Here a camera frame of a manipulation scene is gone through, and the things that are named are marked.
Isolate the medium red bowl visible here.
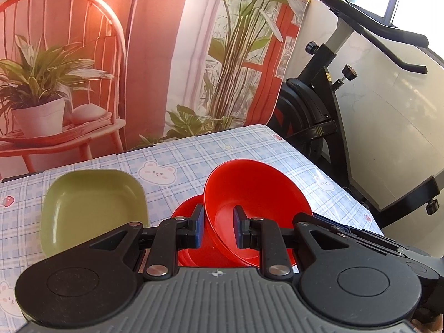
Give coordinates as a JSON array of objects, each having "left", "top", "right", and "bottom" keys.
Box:
[{"left": 171, "top": 193, "right": 247, "bottom": 269}]

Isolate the large red bowl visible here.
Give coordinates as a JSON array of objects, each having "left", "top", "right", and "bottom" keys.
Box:
[{"left": 203, "top": 159, "right": 312, "bottom": 268}]

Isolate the green plate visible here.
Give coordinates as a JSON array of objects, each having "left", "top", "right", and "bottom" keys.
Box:
[{"left": 40, "top": 169, "right": 149, "bottom": 257}]

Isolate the person's left hand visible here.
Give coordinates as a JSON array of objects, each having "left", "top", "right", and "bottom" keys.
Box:
[{"left": 411, "top": 308, "right": 443, "bottom": 333}]

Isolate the blue plaid tablecloth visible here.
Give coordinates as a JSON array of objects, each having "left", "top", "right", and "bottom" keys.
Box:
[{"left": 0, "top": 123, "right": 385, "bottom": 333}]

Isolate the black exercise bike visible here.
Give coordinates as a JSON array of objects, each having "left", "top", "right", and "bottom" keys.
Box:
[{"left": 266, "top": 0, "right": 442, "bottom": 229}]

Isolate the printed room backdrop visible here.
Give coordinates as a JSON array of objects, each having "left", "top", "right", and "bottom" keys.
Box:
[{"left": 1, "top": 0, "right": 309, "bottom": 178}]

